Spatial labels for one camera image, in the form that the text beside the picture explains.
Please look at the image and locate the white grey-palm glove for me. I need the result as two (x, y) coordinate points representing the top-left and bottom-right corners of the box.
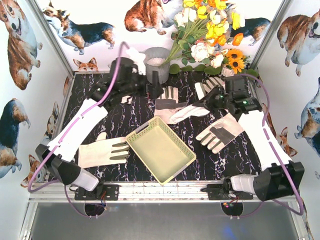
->
(169, 105), (210, 124)

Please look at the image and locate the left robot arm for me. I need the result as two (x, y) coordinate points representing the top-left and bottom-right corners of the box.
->
(34, 47), (163, 192)

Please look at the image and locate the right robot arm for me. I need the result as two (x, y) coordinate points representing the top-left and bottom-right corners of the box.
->
(193, 74), (305, 202)

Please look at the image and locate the pale green storage basket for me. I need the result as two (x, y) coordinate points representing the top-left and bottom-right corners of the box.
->
(125, 116), (197, 186)

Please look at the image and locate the grey bucket with gravel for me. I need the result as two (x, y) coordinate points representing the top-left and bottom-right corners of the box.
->
(143, 47), (170, 84)

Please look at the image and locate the sunflower pot white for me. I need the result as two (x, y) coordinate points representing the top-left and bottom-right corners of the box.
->
(220, 48), (251, 77)

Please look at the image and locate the artificial flower bouquet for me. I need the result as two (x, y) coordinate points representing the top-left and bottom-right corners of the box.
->
(163, 0), (245, 68)

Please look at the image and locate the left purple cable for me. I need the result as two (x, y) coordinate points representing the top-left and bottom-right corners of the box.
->
(26, 41), (133, 219)

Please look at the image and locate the purple cable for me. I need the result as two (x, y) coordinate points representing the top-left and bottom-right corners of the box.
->
(26, 41), (133, 219)
(224, 72), (307, 219)

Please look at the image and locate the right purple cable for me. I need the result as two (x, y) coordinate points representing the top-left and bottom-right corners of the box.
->
(224, 72), (307, 219)

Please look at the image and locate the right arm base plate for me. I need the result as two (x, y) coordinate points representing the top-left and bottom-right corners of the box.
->
(203, 184), (254, 200)

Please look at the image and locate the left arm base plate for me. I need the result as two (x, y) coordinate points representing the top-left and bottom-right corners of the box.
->
(74, 184), (120, 201)

